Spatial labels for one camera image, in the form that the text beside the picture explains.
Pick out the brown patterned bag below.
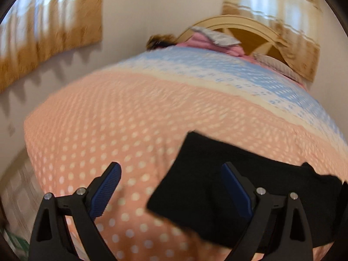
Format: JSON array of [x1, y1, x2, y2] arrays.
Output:
[[146, 34, 177, 51]]

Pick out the black pants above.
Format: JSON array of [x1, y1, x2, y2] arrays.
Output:
[[147, 132, 347, 248]]

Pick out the polka dot bed cover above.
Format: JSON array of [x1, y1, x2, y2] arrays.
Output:
[[24, 46, 347, 260]]

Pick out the beige side curtain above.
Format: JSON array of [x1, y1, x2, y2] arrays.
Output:
[[1, 0, 103, 90]]

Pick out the pink folded blanket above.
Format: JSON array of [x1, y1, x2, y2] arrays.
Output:
[[176, 32, 245, 57]]

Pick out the striped pillow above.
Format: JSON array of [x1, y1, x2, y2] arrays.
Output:
[[253, 53, 303, 84]]

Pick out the cream wooden headboard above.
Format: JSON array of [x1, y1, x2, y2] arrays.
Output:
[[177, 15, 287, 64]]

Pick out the grey patterned pillow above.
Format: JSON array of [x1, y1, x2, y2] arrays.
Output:
[[190, 26, 241, 47]]

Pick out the beige window curtain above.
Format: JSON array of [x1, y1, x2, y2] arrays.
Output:
[[222, 0, 322, 82]]

